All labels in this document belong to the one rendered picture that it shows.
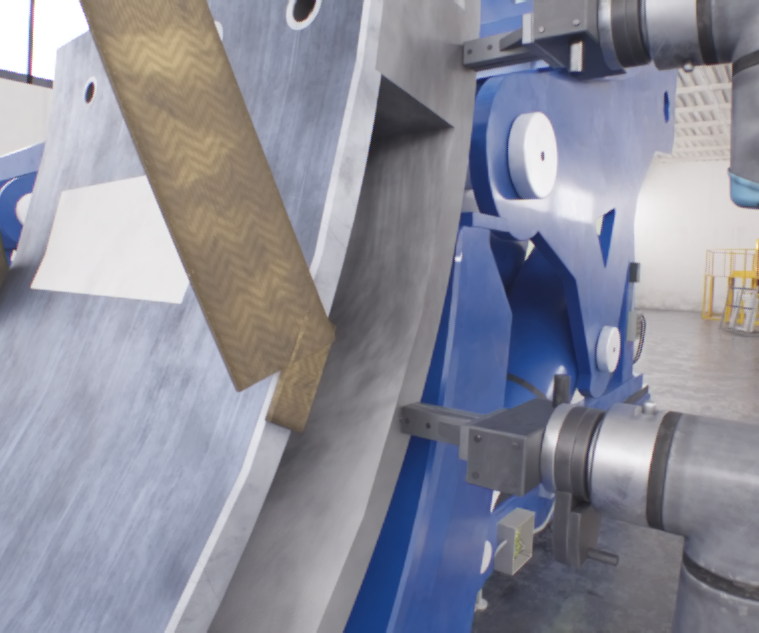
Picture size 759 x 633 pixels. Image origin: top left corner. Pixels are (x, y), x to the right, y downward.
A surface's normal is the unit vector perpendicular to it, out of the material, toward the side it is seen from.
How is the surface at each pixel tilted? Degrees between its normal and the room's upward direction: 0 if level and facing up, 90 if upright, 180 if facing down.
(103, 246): 75
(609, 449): 65
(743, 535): 90
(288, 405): 90
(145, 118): 83
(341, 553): 55
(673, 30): 128
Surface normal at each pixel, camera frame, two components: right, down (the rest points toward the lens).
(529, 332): -0.11, -0.70
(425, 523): 0.80, 0.07
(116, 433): -0.49, -0.53
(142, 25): 0.62, -0.06
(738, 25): -0.47, 0.70
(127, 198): -0.59, -0.21
